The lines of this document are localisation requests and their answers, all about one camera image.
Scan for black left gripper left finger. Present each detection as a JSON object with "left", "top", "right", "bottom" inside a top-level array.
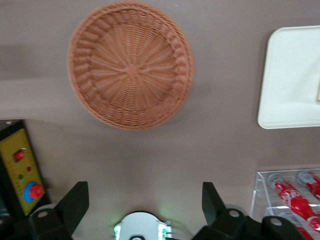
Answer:
[{"left": 0, "top": 181, "right": 90, "bottom": 240}]

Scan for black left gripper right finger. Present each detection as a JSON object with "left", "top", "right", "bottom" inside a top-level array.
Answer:
[{"left": 201, "top": 181, "right": 309, "bottom": 240}]

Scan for white robot base green lights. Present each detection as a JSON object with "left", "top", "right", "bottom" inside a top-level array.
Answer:
[{"left": 113, "top": 211, "right": 174, "bottom": 240}]

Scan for cream rectangular plastic tray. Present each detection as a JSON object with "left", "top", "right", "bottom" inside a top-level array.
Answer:
[{"left": 257, "top": 25, "right": 320, "bottom": 130}]

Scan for brown round wicker basket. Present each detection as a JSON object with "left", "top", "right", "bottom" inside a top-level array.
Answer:
[{"left": 67, "top": 1, "right": 195, "bottom": 131}]

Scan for clear acrylic bottle box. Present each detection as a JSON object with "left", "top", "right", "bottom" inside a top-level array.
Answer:
[{"left": 249, "top": 168, "right": 320, "bottom": 240}]

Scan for yellow control box with buttons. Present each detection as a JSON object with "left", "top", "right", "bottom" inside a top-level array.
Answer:
[{"left": 0, "top": 119, "right": 52, "bottom": 223}]

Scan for red cola bottle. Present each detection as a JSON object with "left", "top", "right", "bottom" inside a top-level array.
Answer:
[
  {"left": 296, "top": 170, "right": 320, "bottom": 201},
  {"left": 267, "top": 174, "right": 320, "bottom": 232}
]

